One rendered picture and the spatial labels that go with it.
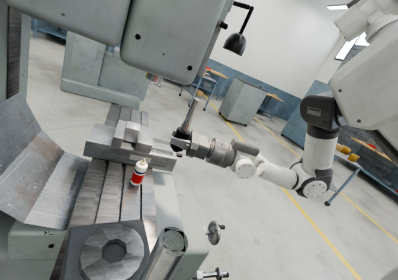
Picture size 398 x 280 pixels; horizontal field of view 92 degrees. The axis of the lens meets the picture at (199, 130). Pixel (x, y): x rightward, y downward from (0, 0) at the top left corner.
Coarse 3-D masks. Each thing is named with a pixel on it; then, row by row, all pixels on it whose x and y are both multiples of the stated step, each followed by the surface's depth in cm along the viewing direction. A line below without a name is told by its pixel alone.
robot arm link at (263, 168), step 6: (252, 156) 71; (258, 156) 70; (258, 162) 71; (264, 162) 68; (258, 168) 70; (264, 168) 67; (270, 168) 67; (258, 174) 69; (264, 174) 66; (270, 174) 66
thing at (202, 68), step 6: (228, 0) 49; (234, 0) 49; (228, 6) 50; (222, 12) 50; (222, 18) 51; (216, 24) 51; (216, 30) 52; (216, 36) 52; (210, 42) 53; (210, 48) 54; (204, 54) 54; (204, 60) 55; (204, 66) 56; (198, 72) 56
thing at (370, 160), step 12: (48, 24) 537; (360, 48) 714; (348, 60) 742; (348, 132) 684; (360, 132) 651; (360, 144) 643; (360, 156) 635; (372, 156) 607; (372, 168) 600; (384, 168) 573
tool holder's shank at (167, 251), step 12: (168, 228) 16; (156, 240) 15; (168, 240) 15; (180, 240) 15; (156, 252) 14; (168, 252) 14; (180, 252) 14; (156, 264) 15; (168, 264) 14; (144, 276) 16; (156, 276) 15; (168, 276) 15
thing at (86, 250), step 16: (96, 224) 32; (112, 224) 32; (128, 224) 35; (144, 224) 36; (80, 240) 29; (96, 240) 29; (112, 240) 30; (128, 240) 31; (144, 240) 33; (64, 256) 32; (80, 256) 26; (96, 256) 27; (112, 256) 29; (128, 256) 29; (144, 256) 31; (64, 272) 26; (80, 272) 26; (96, 272) 26; (112, 272) 26; (128, 272) 27
